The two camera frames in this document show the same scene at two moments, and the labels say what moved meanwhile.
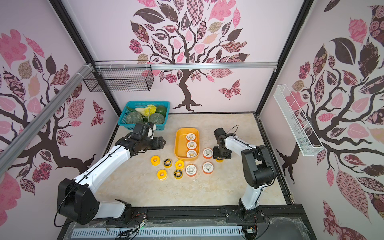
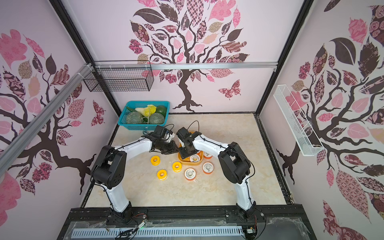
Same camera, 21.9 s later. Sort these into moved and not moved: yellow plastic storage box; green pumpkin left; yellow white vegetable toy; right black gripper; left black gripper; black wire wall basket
Moved: right black gripper; left black gripper; yellow plastic storage box
Not moved: yellow white vegetable toy; black wire wall basket; green pumpkin left
